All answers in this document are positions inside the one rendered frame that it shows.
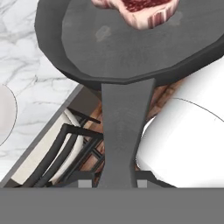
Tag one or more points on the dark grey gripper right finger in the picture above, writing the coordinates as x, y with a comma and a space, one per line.
142, 183

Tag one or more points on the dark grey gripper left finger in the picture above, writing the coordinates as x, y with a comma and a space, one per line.
85, 183

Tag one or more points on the dark grey frying pan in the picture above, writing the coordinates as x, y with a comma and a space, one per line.
125, 52

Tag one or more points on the white plate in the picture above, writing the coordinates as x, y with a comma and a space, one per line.
6, 116

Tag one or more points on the raw steak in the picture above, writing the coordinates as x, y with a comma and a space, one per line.
140, 14

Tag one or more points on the black chair with cream seat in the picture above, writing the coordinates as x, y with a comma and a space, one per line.
68, 145

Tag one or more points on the large white cylinder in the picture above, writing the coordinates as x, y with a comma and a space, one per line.
186, 140

